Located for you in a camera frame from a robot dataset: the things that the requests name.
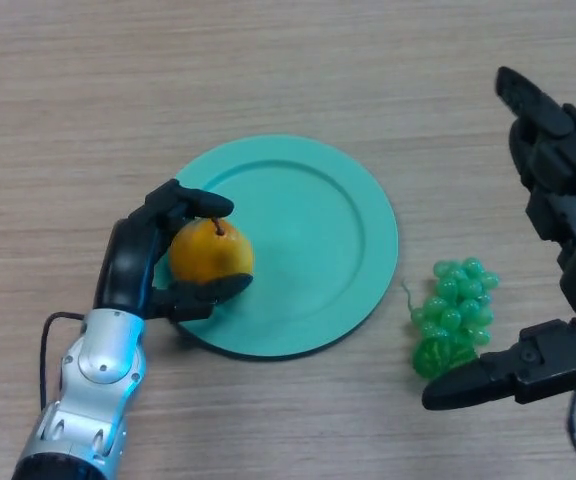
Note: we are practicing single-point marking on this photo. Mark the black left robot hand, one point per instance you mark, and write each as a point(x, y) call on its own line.
point(125, 270)

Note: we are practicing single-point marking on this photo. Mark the green grape bunch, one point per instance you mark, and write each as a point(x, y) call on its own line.
point(453, 310)

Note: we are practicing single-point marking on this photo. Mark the green round plate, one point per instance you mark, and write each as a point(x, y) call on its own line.
point(313, 250)

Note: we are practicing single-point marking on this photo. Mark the yellow pear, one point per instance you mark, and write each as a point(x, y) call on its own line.
point(210, 252)

